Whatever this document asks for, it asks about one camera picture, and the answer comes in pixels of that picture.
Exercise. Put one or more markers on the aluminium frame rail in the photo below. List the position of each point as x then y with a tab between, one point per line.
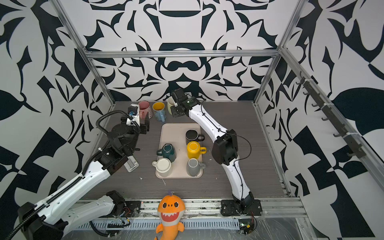
181	54

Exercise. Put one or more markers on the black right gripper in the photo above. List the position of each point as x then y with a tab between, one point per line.
175	113

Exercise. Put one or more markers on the blue butterfly mug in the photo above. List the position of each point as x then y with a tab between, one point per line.
159	111

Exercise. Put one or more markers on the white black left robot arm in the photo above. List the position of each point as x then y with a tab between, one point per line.
54	217

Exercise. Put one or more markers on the wall hook rail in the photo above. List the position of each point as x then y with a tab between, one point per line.
333	116

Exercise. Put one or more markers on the left grey docking plate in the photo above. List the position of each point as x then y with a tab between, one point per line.
131	164

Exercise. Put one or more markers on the white cream mug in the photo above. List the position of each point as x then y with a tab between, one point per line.
163	167

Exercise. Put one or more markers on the pink ghost pattern mug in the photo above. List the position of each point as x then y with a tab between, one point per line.
145	110

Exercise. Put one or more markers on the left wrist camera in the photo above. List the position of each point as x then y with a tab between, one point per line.
134	115

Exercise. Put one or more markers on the grey mug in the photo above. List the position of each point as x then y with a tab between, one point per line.
194	167

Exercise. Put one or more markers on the yellow mug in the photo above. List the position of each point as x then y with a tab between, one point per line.
194	150

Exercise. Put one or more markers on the beige plastic tray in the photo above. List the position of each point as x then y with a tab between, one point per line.
175	134

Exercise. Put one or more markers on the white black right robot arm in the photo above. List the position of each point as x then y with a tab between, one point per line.
224	150

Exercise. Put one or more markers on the orange shark plush toy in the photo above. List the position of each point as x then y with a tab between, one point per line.
170	210

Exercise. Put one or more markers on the black mug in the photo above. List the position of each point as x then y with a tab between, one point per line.
193	135

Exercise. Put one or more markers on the light green mug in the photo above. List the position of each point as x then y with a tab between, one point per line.
170	103

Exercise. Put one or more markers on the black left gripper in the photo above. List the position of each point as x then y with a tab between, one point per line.
143	127

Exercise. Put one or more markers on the white slotted cable duct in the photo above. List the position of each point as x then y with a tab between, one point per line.
151	224

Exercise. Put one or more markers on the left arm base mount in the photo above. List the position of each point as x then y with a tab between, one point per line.
130	209

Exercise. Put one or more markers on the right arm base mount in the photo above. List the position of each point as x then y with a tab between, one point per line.
232	208

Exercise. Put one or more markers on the dark green mug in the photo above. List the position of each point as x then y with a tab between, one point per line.
168	151

